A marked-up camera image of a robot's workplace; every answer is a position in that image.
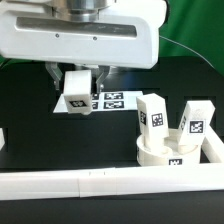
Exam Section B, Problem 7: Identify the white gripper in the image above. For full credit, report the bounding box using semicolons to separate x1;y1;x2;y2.
0;0;167;93

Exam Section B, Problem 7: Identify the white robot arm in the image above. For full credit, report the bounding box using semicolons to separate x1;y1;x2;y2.
0;0;168;89

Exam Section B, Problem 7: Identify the white marker base plate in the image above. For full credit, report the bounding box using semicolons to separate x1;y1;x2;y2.
53;91;143;113

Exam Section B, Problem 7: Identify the white left wall piece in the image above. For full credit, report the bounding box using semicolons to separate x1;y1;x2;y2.
0;128;5;151

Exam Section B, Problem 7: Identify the white front wall bar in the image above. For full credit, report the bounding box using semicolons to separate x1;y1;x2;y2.
0;163;224;201

